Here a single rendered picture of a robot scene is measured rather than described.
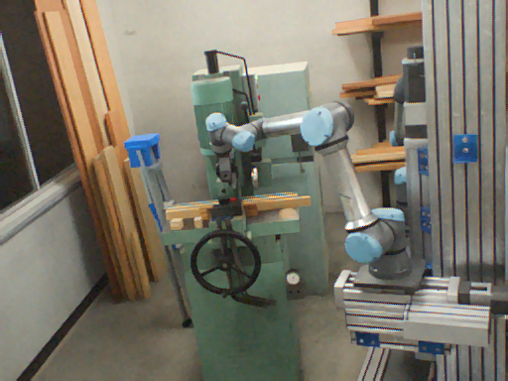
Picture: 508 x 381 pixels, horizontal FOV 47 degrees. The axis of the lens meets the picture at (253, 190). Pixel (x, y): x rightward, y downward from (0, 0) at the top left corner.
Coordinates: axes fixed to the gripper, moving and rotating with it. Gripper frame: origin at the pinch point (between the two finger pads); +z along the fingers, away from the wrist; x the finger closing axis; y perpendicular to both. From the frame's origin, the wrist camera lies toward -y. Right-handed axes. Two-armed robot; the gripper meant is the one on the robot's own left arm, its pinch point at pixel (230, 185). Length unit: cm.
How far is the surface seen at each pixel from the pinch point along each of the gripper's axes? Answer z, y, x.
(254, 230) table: 19.5, -9.8, -6.8
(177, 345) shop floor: 122, -5, 52
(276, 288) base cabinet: 44, -24, -13
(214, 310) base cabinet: 51, -28, 16
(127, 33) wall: 75, 256, 96
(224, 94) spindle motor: -25.3, 28.1, -2.1
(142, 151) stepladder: 38, 70, 55
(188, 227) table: 18.3, -4.8, 22.2
